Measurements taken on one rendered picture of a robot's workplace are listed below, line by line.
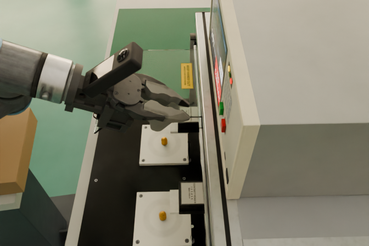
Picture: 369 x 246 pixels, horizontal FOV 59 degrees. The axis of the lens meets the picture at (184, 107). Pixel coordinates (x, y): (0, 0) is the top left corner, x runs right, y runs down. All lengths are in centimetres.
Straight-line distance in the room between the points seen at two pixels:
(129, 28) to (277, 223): 118
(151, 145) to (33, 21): 233
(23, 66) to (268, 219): 45
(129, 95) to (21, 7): 294
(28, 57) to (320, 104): 42
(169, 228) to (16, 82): 55
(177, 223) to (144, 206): 10
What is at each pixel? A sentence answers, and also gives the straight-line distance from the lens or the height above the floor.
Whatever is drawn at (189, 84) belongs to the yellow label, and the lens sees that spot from 80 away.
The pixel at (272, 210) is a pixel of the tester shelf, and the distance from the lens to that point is 58.
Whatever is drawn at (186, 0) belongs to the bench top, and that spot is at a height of 75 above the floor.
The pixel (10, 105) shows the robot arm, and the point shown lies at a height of 121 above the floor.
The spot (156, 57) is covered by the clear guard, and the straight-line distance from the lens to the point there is 88.
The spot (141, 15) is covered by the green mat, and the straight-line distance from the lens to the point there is 163.
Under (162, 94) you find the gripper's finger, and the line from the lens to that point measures 59.
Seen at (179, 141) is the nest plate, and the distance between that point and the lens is 104.
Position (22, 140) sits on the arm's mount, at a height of 82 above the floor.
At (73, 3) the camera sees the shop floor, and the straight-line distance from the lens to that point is 332.
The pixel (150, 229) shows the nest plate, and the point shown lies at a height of 78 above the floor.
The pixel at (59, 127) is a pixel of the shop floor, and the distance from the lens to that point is 220.
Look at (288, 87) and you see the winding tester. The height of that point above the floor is 132.
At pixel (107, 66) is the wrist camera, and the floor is 129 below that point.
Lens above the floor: 163
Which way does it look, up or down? 49 degrees down
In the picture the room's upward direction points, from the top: straight up
